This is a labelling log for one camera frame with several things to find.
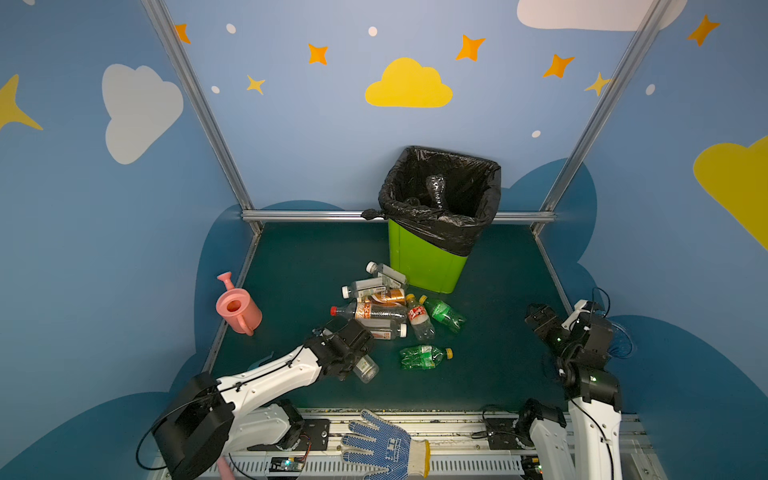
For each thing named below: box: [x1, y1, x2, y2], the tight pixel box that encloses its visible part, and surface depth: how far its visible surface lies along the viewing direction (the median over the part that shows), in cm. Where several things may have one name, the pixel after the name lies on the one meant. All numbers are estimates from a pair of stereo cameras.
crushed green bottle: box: [399, 345, 455, 370], surface depth 86 cm
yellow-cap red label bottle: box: [406, 293, 435, 341], surface depth 93 cm
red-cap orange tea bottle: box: [330, 301, 407, 320], surface depth 95 cm
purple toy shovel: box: [218, 456, 236, 480], surface depth 70 cm
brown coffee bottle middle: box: [364, 288, 405, 306], surface depth 97 cm
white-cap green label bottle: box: [353, 354, 380, 384], surface depth 81 cm
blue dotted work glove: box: [341, 409, 431, 480], surface depth 73 cm
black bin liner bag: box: [361, 146, 502, 257], surface depth 86 cm
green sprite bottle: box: [419, 294, 466, 334], surface depth 95 cm
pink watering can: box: [216, 272, 263, 337], surface depth 87 cm
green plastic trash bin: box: [388, 218, 469, 294], surface depth 97 cm
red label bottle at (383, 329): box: [356, 318, 407, 340], surface depth 92 cm
